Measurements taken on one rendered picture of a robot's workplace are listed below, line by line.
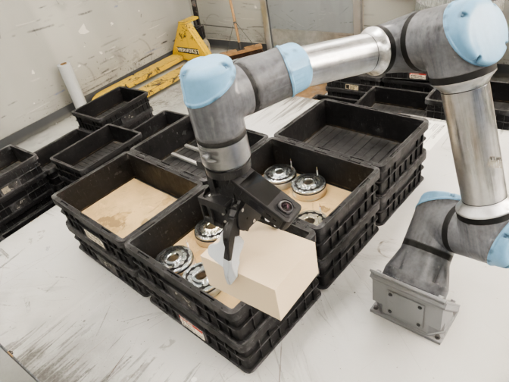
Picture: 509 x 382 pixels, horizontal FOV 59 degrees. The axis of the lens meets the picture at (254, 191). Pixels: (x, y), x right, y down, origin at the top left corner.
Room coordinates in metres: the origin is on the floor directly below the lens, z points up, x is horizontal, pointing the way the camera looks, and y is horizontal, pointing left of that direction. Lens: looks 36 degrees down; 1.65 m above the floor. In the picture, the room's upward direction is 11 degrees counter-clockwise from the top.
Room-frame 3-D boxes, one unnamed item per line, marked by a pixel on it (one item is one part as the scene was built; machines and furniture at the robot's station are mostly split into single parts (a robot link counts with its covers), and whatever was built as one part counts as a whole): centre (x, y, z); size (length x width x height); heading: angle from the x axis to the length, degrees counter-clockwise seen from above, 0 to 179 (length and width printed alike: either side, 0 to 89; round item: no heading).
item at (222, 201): (0.59, 0.04, 1.24); 0.09 x 0.08 x 0.12; 46
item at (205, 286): (0.79, 0.17, 0.86); 0.10 x 0.10 x 0.01
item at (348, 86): (2.76, -0.84, 0.31); 0.40 x 0.30 x 0.34; 46
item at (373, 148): (1.24, -0.33, 0.87); 0.40 x 0.30 x 0.11; 42
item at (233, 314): (0.84, 0.11, 0.92); 0.40 x 0.30 x 0.02; 42
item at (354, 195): (1.04, -0.11, 0.92); 0.40 x 0.30 x 0.02; 42
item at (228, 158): (0.58, 0.03, 1.32); 0.08 x 0.08 x 0.05
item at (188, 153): (1.34, 0.16, 0.87); 0.40 x 0.30 x 0.11; 42
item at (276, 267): (0.57, 0.02, 1.08); 0.16 x 0.12 x 0.07; 46
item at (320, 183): (1.09, -0.16, 0.86); 0.10 x 0.10 x 0.01
